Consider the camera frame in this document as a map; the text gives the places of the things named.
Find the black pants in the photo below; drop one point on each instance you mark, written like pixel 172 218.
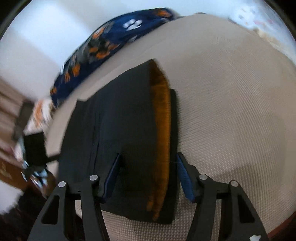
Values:
pixel 127 135

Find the beige mattress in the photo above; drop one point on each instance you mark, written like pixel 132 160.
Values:
pixel 236 104

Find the white floral pillow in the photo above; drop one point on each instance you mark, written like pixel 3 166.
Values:
pixel 43 112

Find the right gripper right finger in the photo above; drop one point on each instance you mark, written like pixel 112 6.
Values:
pixel 239 219

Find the navy dog print blanket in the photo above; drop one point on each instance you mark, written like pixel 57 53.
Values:
pixel 102 44

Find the white patterned sheet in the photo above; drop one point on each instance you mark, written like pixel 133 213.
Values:
pixel 261 18

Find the beige floral curtain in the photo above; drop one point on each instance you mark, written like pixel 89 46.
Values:
pixel 15 112

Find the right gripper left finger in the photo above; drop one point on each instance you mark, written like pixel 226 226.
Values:
pixel 56 217

